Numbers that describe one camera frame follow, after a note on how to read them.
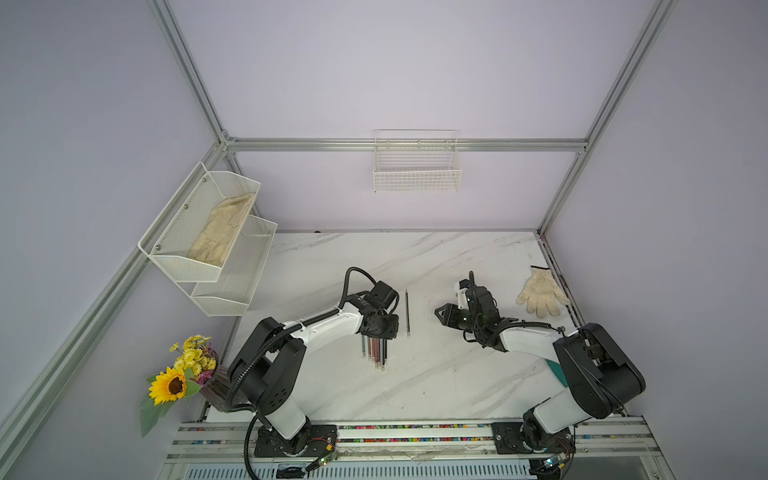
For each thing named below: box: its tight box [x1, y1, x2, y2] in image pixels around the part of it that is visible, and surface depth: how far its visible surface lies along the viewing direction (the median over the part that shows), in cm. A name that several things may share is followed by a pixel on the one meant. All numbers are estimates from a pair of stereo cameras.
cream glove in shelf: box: [188, 193, 255, 266], surface depth 80 cm
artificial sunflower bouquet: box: [140, 335, 217, 438], surface depth 61 cm
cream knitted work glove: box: [516, 265, 570, 318], surface depth 104 cm
